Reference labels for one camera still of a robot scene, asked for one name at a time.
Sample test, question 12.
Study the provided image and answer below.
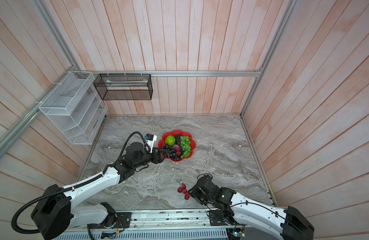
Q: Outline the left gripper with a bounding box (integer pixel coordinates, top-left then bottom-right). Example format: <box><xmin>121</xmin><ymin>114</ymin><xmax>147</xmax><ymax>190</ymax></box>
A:
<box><xmin>133</xmin><ymin>146</ymin><xmax>170</xmax><ymax>168</ymax></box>

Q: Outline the black grape bunch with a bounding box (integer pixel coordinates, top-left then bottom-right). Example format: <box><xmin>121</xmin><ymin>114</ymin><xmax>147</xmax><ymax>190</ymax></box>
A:
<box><xmin>162</xmin><ymin>144</ymin><xmax>182</xmax><ymax>162</ymax></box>

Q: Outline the green custard apple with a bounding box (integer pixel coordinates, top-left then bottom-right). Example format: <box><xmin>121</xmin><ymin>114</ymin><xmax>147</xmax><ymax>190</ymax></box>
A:
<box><xmin>165</xmin><ymin>135</ymin><xmax>176</xmax><ymax>146</ymax></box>

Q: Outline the purple fig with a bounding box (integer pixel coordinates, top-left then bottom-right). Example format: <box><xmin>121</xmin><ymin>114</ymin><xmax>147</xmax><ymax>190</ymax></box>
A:
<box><xmin>172</xmin><ymin>144</ymin><xmax>181</xmax><ymax>153</ymax></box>

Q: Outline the red cherry cluster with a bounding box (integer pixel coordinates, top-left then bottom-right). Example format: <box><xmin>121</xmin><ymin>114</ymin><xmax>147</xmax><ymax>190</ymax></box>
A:
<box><xmin>176</xmin><ymin>179</ymin><xmax>190</xmax><ymax>200</ymax></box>

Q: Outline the dark avocado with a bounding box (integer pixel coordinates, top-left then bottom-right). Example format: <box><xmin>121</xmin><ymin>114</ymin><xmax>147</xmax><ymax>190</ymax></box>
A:
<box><xmin>174</xmin><ymin>134</ymin><xmax>182</xmax><ymax>146</ymax></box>

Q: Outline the green grape bunch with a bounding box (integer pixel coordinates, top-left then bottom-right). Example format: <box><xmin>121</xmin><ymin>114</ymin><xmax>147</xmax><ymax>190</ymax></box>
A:
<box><xmin>180</xmin><ymin>136</ymin><xmax>191</xmax><ymax>159</ymax></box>

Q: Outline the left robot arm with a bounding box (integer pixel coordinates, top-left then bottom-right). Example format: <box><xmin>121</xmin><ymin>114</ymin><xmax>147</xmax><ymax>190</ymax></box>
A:
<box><xmin>11</xmin><ymin>132</ymin><xmax>164</xmax><ymax>240</ymax></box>

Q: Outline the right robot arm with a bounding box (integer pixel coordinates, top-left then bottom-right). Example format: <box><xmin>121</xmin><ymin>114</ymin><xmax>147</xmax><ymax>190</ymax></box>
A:
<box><xmin>188</xmin><ymin>174</ymin><xmax>314</xmax><ymax>240</ymax></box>

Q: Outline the red flower-shaped fruit bowl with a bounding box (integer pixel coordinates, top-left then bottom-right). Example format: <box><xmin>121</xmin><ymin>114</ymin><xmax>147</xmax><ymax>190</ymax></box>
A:
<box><xmin>158</xmin><ymin>130</ymin><xmax>196</xmax><ymax>162</ymax></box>

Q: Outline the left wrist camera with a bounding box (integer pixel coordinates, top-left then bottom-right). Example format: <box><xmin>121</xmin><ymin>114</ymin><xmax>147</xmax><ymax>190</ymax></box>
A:
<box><xmin>144</xmin><ymin>134</ymin><xmax>157</xmax><ymax>153</ymax></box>

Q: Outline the aluminium mounting rail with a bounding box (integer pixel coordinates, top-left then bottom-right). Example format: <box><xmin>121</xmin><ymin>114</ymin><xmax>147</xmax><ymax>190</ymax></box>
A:
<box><xmin>44</xmin><ymin>206</ymin><xmax>294</xmax><ymax>233</ymax></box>

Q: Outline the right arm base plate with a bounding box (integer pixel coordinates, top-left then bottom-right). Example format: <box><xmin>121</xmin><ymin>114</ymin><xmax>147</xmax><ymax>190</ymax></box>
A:
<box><xmin>207</xmin><ymin>209</ymin><xmax>237</xmax><ymax>226</ymax></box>

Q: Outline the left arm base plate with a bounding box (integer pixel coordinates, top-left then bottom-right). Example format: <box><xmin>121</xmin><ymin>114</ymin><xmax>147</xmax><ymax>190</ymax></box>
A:
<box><xmin>90</xmin><ymin>212</ymin><xmax>132</xmax><ymax>230</ymax></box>

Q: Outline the black wire mesh basket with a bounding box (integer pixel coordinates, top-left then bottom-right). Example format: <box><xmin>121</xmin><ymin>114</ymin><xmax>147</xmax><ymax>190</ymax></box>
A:
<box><xmin>93</xmin><ymin>73</ymin><xmax>153</xmax><ymax>101</ymax></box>

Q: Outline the white wire mesh shelf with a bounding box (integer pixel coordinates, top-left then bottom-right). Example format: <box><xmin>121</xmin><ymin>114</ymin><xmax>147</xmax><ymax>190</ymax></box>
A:
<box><xmin>39</xmin><ymin>72</ymin><xmax>108</xmax><ymax>145</ymax></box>

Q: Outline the aluminium frame bar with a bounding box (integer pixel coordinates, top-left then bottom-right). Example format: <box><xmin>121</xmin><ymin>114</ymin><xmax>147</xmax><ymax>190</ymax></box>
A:
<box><xmin>88</xmin><ymin>70</ymin><xmax>262</xmax><ymax>78</ymax></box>

